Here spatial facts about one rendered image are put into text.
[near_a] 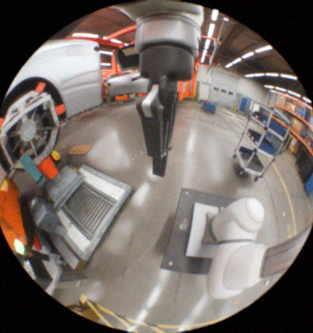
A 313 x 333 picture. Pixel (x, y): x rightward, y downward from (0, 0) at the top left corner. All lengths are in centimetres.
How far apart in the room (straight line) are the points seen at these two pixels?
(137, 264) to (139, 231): 27
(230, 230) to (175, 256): 28
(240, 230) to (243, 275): 16
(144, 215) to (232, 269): 74
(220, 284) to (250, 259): 11
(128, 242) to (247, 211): 78
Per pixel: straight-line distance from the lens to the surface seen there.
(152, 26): 15
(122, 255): 88
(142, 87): 278
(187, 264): 57
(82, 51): 137
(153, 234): 84
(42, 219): 88
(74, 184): 119
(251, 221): 38
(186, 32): 15
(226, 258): 38
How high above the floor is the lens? 84
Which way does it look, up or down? 44 degrees down
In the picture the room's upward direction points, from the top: straight up
